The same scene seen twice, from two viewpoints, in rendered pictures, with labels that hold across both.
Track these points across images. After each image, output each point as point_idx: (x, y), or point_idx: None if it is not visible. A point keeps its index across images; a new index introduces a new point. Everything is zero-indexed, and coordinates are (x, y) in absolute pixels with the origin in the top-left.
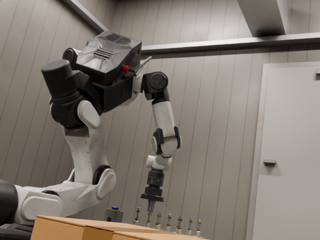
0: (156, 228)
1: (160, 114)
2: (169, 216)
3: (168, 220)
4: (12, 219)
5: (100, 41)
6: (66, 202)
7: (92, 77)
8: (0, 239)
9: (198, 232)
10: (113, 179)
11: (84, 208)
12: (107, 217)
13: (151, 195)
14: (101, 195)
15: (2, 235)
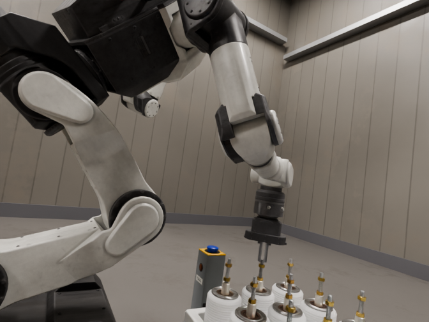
0: (249, 311)
1: (219, 73)
2: (290, 278)
3: (288, 287)
4: None
5: None
6: (32, 269)
7: (73, 29)
8: None
9: (359, 320)
10: (149, 216)
11: (85, 275)
12: (199, 262)
13: (258, 234)
14: (117, 248)
15: None
